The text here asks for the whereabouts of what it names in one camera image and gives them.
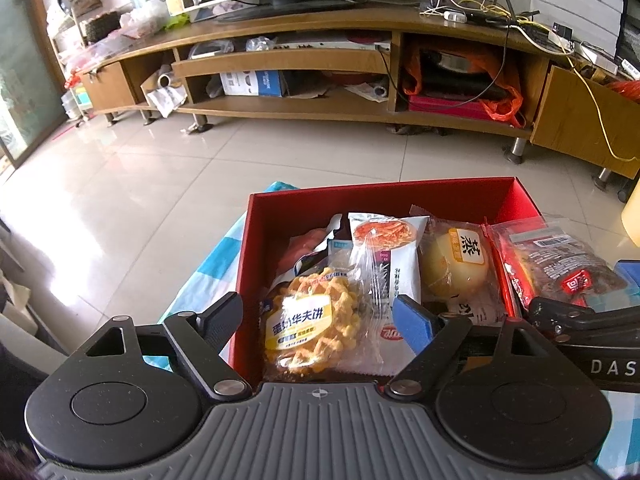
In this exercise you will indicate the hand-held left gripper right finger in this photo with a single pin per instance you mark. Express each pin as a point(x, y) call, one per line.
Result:
point(415, 325)

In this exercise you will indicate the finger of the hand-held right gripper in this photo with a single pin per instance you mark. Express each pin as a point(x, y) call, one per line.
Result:
point(630, 270)
point(565, 317)

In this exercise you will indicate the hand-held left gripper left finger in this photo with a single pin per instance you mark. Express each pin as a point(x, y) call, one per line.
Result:
point(220, 317)

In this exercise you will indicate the red snack packet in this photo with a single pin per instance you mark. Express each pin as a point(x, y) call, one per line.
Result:
point(545, 265)

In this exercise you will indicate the white bread packet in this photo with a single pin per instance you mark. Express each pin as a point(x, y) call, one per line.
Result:
point(400, 270)

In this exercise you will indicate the round steamed cake packet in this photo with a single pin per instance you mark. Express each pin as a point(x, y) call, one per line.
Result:
point(450, 275)

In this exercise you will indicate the waffle packet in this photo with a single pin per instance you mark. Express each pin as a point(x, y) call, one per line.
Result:
point(310, 320)

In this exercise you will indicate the clear sausage packet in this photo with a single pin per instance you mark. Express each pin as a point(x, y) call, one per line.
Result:
point(300, 250)

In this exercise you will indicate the red cardboard box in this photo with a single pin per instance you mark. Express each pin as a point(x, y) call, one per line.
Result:
point(380, 195)

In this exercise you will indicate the yellow trash bin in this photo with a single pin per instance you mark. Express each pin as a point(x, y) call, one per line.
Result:
point(632, 225)

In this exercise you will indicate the blue checked cloth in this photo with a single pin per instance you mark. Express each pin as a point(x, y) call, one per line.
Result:
point(220, 245)

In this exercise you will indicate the wooden television cabinet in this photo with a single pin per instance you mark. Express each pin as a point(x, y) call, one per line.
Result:
point(565, 110)

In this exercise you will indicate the red plastic bag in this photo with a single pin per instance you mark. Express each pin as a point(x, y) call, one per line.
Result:
point(627, 87)

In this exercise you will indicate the orange plastic bag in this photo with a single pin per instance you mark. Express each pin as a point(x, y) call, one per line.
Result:
point(500, 107)

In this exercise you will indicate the white flat device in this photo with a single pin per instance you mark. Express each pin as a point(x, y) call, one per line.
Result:
point(597, 57)

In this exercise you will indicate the flat magenta box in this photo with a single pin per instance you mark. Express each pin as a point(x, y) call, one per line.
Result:
point(445, 107)

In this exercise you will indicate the black metal shelf rack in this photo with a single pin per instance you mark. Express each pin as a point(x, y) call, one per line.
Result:
point(631, 35)

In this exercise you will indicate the blue white carton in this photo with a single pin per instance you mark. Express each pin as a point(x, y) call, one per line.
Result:
point(255, 83)

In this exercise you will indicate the black power adapter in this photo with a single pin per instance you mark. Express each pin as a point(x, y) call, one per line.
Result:
point(562, 30)

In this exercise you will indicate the white storage cart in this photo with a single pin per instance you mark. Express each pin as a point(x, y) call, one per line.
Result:
point(77, 105)

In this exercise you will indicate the steel pot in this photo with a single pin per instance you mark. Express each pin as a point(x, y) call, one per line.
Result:
point(450, 61)

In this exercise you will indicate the white ribbed panel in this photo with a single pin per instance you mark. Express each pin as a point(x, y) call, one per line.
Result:
point(575, 0)

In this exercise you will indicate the silver media player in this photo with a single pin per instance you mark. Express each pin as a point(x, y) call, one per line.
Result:
point(330, 45)

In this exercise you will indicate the black router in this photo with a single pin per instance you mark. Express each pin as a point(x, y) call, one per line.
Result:
point(480, 12)

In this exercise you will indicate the green plastic bag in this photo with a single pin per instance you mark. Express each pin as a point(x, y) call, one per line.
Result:
point(178, 21)

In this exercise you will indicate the white plastic bag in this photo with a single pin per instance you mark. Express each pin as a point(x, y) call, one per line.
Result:
point(145, 19)

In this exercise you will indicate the white power strip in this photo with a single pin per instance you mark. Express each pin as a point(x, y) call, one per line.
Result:
point(455, 16)

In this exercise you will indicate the glass sliding door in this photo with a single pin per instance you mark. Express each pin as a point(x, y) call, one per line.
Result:
point(25, 75)

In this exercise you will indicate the dark wicker basket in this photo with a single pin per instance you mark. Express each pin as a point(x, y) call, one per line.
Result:
point(101, 29)

